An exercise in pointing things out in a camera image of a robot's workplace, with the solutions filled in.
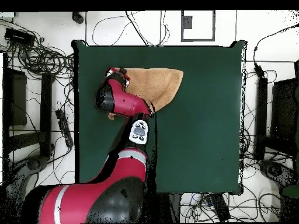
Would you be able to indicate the tan terry towel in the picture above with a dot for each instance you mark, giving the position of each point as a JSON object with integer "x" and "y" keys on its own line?
{"x": 154, "y": 86}

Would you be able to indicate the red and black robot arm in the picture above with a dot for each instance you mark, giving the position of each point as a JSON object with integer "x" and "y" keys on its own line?
{"x": 126, "y": 102}

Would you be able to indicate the small black round device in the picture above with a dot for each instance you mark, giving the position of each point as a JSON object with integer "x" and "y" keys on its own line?
{"x": 78, "y": 18}

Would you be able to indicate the black power strip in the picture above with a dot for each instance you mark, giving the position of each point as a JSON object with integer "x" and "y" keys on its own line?
{"x": 64, "y": 126}

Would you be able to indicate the black adapter box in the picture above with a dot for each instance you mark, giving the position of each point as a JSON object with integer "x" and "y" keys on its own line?
{"x": 18, "y": 36}

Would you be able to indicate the dark green table cloth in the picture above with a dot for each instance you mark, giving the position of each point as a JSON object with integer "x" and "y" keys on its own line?
{"x": 198, "y": 140}

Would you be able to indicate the dark grey stand base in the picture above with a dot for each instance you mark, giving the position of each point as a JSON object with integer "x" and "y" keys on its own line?
{"x": 275, "y": 171}
{"x": 35, "y": 163}

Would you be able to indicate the black power brick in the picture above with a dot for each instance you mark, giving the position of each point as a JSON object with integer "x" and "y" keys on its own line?
{"x": 218, "y": 207}

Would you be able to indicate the black frame stand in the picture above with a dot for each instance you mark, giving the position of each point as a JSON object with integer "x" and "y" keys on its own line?
{"x": 261, "y": 116}
{"x": 45, "y": 112}

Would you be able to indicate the grey square frame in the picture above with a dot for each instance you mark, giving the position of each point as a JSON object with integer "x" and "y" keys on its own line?
{"x": 186, "y": 22}

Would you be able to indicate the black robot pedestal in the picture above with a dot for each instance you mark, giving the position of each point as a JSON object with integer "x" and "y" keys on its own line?
{"x": 168, "y": 207}

